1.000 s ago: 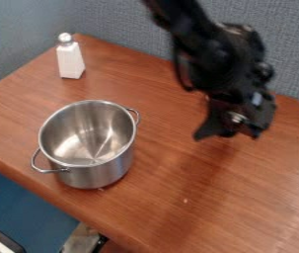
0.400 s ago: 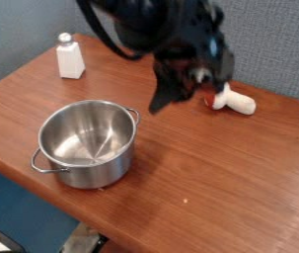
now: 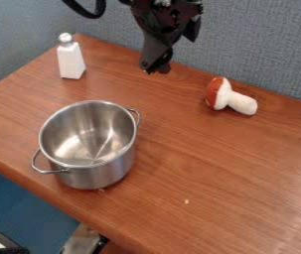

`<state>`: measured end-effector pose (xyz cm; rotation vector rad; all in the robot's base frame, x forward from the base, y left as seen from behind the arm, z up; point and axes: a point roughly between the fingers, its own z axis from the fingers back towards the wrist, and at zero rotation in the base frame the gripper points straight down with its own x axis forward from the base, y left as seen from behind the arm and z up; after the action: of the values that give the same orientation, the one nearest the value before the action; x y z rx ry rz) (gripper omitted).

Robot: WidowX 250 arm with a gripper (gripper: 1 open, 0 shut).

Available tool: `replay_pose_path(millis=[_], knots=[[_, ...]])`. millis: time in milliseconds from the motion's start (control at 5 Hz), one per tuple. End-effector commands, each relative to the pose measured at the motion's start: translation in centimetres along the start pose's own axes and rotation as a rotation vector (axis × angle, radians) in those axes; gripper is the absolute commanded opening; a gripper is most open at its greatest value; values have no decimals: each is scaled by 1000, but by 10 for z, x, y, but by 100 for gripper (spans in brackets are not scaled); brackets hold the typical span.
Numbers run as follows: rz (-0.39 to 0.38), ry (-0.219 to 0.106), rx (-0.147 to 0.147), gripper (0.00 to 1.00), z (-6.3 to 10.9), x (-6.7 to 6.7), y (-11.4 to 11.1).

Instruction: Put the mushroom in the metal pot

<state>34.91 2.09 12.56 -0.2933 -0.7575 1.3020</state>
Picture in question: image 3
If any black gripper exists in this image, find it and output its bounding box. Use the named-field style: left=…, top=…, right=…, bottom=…
left=130, top=0, right=204, bottom=74

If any stainless steel pot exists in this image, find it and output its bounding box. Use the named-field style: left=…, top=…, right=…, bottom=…
left=31, top=100, right=142, bottom=190

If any red and white toy mushroom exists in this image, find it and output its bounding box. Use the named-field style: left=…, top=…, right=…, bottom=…
left=205, top=76, right=258, bottom=115

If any white salt shaker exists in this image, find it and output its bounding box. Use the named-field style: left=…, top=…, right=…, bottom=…
left=58, top=33, right=86, bottom=79

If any grey table leg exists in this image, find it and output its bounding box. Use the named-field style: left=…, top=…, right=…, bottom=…
left=61, top=223, right=109, bottom=254

